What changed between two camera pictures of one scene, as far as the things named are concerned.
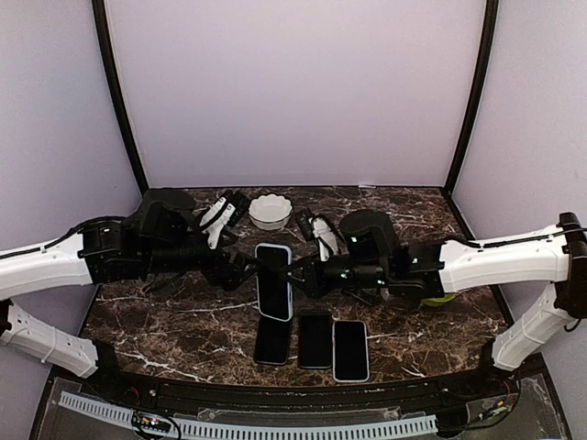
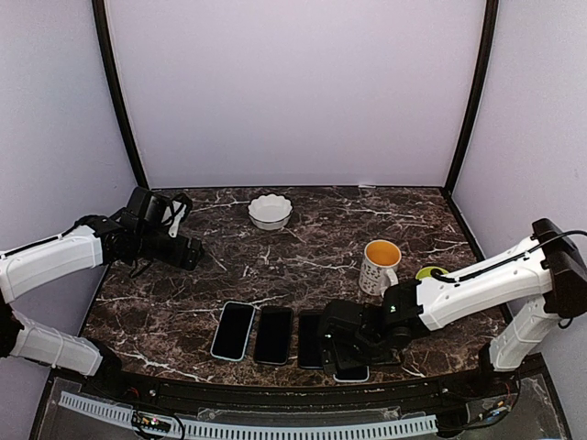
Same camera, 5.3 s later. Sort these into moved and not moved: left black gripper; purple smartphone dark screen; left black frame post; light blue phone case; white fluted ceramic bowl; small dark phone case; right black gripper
Moved: small dark phone case; light blue phone case; right black gripper; left black gripper
Not moved: white fluted ceramic bowl; purple smartphone dark screen; left black frame post
